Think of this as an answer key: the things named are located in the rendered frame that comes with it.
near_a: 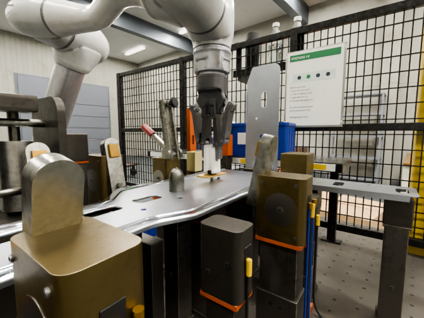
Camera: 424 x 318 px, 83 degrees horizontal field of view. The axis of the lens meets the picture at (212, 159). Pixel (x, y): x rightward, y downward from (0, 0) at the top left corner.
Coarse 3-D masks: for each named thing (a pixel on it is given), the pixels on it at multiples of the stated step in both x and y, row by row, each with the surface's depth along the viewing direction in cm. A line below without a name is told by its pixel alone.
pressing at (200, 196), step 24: (120, 192) 48; (144, 192) 49; (168, 192) 49; (192, 192) 49; (216, 192) 49; (240, 192) 50; (96, 216) 35; (120, 216) 35; (144, 216) 35; (168, 216) 36; (192, 216) 37; (0, 264) 22; (0, 288) 20
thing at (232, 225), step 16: (208, 224) 34; (224, 224) 34; (240, 224) 34; (208, 240) 34; (224, 240) 33; (240, 240) 32; (208, 256) 34; (224, 256) 33; (240, 256) 32; (208, 272) 34; (224, 272) 33; (240, 272) 32; (208, 288) 35; (224, 288) 33; (240, 288) 33; (208, 304) 36; (224, 304) 34; (240, 304) 33
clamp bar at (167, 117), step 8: (160, 104) 67; (168, 104) 66; (176, 104) 66; (160, 112) 67; (168, 112) 68; (168, 120) 68; (168, 128) 66; (168, 136) 66; (176, 136) 69; (168, 144) 66; (176, 144) 68; (176, 152) 69
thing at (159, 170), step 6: (156, 156) 71; (156, 162) 68; (162, 162) 67; (168, 162) 66; (174, 162) 68; (156, 168) 68; (162, 168) 67; (168, 168) 66; (156, 174) 68; (162, 174) 67; (168, 174) 66; (156, 180) 69; (156, 198) 69; (156, 228) 72; (162, 228) 70; (156, 234) 72; (162, 234) 70
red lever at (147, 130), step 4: (144, 124) 74; (144, 128) 73; (148, 128) 73; (148, 132) 72; (152, 132) 71; (152, 136) 71; (156, 136) 71; (156, 140) 70; (160, 140) 70; (160, 144) 70; (164, 148) 69; (172, 152) 67
